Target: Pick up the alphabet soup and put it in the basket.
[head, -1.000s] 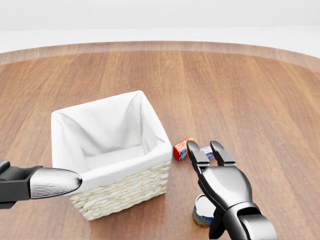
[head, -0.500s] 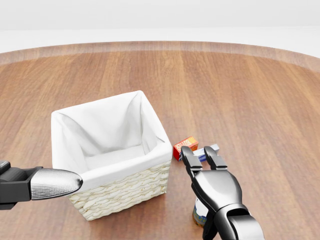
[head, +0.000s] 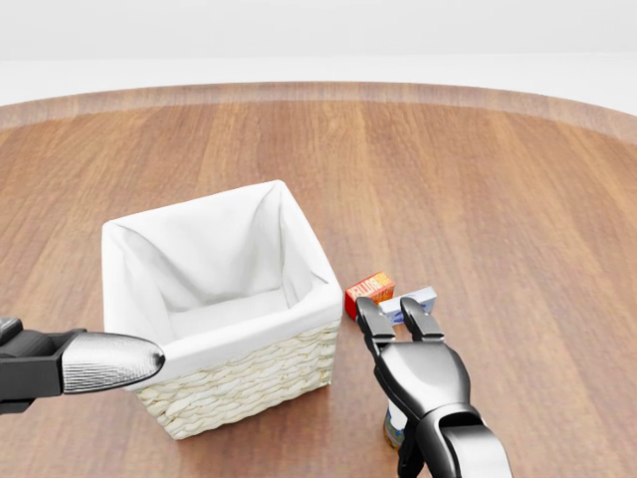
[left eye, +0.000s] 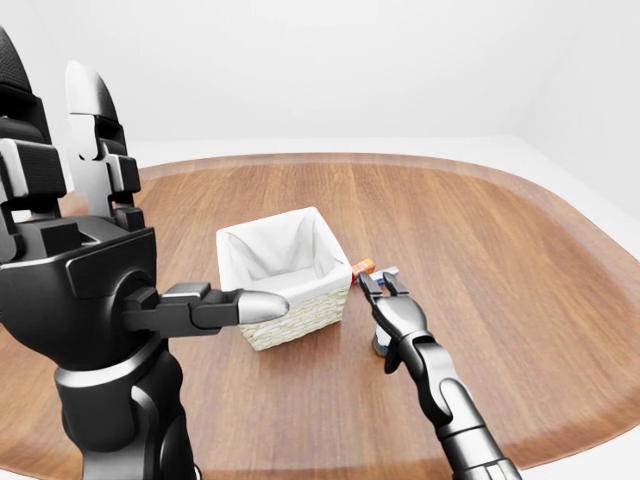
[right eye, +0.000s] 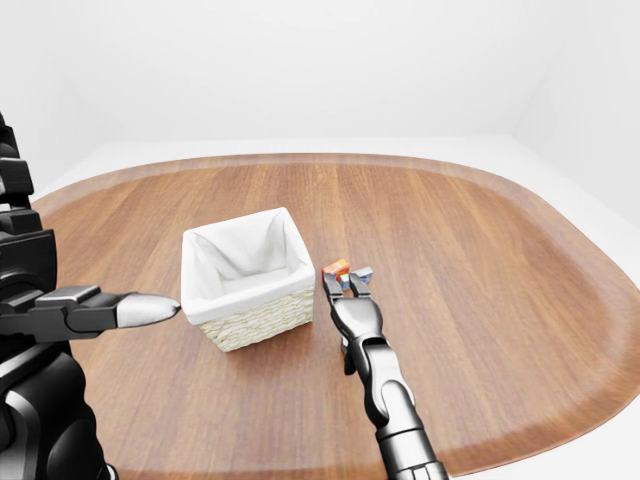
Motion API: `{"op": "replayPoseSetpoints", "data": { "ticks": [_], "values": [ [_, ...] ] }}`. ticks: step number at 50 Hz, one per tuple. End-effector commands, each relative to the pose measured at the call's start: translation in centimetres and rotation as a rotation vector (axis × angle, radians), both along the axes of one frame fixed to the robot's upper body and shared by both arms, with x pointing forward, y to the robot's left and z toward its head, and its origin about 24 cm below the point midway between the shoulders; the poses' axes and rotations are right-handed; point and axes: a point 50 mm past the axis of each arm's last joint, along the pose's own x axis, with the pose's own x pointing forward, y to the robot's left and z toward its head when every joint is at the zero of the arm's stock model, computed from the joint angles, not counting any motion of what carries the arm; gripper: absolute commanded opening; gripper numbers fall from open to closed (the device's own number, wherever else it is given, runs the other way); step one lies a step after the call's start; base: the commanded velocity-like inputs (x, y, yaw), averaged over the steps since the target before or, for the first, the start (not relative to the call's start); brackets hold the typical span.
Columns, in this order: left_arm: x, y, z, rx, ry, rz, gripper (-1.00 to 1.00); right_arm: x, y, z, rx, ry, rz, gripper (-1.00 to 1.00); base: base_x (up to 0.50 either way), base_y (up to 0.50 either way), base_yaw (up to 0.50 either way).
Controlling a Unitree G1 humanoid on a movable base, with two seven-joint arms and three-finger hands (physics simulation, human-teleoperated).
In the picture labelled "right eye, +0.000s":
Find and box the small grey blue box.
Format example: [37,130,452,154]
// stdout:
[338,266,376,292]

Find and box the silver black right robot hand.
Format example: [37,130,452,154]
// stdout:
[321,271,390,376]

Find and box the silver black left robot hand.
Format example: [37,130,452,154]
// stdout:
[0,111,183,357]

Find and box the small orange red box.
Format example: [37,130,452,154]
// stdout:
[321,257,352,282]

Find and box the white lined wicker basket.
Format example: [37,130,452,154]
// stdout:
[180,206,317,354]

